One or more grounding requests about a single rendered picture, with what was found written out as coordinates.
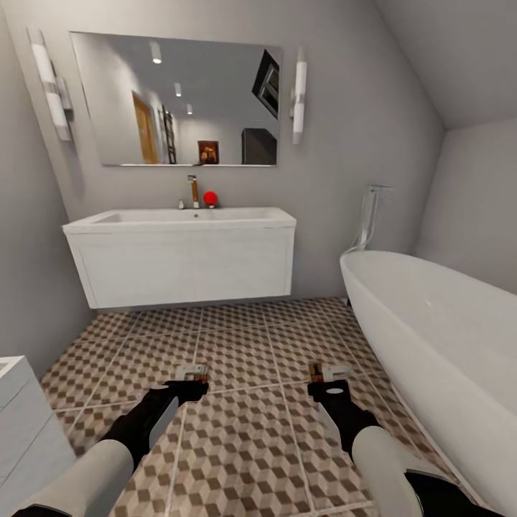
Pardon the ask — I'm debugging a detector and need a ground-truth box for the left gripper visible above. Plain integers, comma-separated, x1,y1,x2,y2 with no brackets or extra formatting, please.
165,380,209,404

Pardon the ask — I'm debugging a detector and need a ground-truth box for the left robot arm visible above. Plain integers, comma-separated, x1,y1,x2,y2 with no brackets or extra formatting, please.
9,363,209,517

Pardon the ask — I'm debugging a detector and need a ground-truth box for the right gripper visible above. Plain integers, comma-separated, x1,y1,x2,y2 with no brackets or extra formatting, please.
307,380,351,403

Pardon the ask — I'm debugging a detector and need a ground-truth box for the mousetrap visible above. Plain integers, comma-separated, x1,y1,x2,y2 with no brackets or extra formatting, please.
193,373,209,384
307,361,324,383

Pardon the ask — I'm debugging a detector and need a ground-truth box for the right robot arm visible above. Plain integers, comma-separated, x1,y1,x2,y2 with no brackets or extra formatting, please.
307,364,505,517

